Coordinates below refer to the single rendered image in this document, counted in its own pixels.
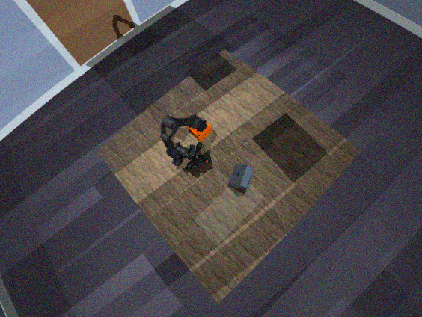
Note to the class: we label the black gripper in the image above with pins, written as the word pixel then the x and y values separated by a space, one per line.
pixel 192 158

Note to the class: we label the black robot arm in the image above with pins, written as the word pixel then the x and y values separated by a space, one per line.
pixel 173 123

